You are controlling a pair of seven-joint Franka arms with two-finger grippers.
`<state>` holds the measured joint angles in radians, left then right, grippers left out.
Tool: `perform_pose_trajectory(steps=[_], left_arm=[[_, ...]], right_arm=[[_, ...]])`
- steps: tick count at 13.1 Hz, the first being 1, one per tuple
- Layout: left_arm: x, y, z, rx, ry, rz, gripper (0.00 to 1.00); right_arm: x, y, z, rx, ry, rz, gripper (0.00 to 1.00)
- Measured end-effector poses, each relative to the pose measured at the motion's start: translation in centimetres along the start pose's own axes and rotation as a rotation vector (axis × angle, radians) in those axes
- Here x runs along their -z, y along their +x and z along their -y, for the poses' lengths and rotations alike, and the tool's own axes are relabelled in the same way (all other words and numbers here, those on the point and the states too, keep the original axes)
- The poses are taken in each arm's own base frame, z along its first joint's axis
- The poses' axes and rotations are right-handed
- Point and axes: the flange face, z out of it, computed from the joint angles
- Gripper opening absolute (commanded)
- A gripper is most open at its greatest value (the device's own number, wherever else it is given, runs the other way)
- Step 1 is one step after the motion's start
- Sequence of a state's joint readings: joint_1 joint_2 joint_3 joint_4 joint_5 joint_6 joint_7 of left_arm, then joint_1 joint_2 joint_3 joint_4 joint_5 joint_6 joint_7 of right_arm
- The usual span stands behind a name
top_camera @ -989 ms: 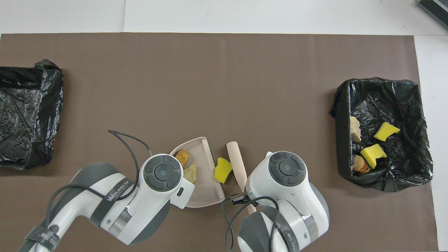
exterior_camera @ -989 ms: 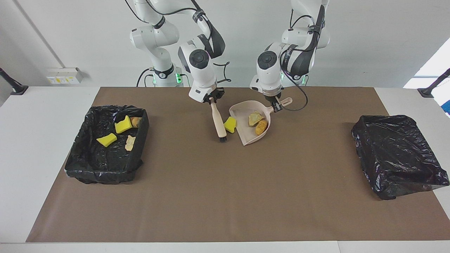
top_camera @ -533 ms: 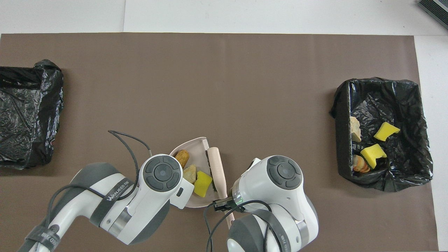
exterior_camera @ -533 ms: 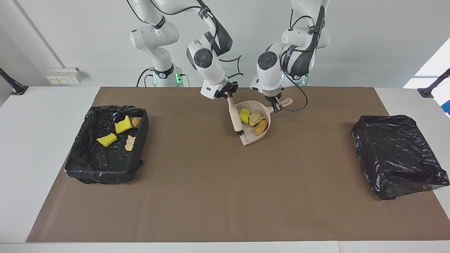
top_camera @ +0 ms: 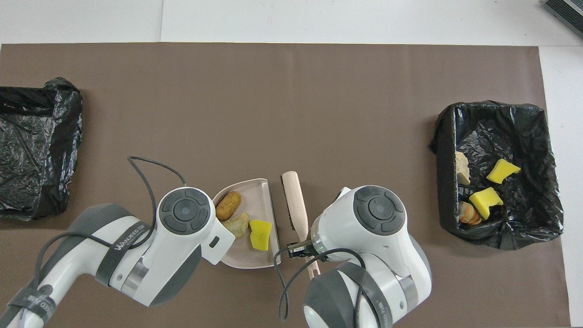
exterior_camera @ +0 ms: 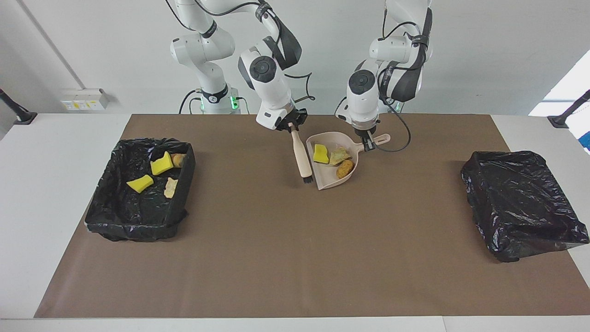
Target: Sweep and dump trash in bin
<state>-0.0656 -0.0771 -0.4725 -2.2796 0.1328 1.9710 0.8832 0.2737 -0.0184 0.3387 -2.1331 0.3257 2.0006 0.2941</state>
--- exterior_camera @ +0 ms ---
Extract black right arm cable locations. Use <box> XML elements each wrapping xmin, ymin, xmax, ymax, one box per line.
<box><xmin>194</xmin><ymin>0</ymin><xmax>317</xmax><ymax>105</ymax></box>

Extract black bag lined bin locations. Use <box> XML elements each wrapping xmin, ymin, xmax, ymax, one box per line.
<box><xmin>85</xmin><ymin>137</ymin><xmax>196</xmax><ymax>243</ymax></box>
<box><xmin>460</xmin><ymin>150</ymin><xmax>590</xmax><ymax>263</ymax></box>

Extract brown bread roll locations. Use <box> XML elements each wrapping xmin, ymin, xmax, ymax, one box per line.
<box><xmin>336</xmin><ymin>159</ymin><xmax>355</xmax><ymax>180</ymax></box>

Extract beige hand brush black bristles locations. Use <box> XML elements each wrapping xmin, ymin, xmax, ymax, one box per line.
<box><xmin>290</xmin><ymin>124</ymin><xmax>314</xmax><ymax>185</ymax></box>

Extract brown paper table mat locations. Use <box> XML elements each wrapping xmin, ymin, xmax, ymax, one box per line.
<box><xmin>35</xmin><ymin>114</ymin><xmax>590</xmax><ymax>319</ymax></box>

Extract black base cable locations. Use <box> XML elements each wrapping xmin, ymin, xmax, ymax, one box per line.
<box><xmin>179</xmin><ymin>89</ymin><xmax>203</xmax><ymax>114</ymax></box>

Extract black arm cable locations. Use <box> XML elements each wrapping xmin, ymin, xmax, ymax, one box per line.
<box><xmin>194</xmin><ymin>0</ymin><xmax>317</xmax><ymax>105</ymax></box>
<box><xmin>374</xmin><ymin>0</ymin><xmax>434</xmax><ymax>153</ymax></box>

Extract pale pink plastic dustpan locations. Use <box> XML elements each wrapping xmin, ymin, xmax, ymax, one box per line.
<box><xmin>306</xmin><ymin>131</ymin><xmax>391</xmax><ymax>190</ymax></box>

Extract small yellow sponge piece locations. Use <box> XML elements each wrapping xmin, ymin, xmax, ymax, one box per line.
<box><xmin>126</xmin><ymin>174</ymin><xmax>154</xmax><ymax>194</ymax></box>

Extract white wall outlet box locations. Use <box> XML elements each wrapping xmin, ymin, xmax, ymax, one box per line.
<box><xmin>60</xmin><ymin>89</ymin><xmax>110</xmax><ymax>111</ymax></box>

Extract notched yellow sponge piece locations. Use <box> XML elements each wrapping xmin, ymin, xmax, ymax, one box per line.
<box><xmin>150</xmin><ymin>151</ymin><xmax>174</xmax><ymax>176</ymax></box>

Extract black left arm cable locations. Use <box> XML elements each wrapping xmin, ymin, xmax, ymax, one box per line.
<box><xmin>374</xmin><ymin>0</ymin><xmax>434</xmax><ymax>153</ymax></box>

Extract white and blue box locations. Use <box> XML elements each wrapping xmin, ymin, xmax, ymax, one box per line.
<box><xmin>566</xmin><ymin>108</ymin><xmax>590</xmax><ymax>155</ymax></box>

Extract pale beige bread chunk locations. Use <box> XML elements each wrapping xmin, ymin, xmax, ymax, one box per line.
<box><xmin>329</xmin><ymin>147</ymin><xmax>352</xmax><ymax>166</ymax></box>

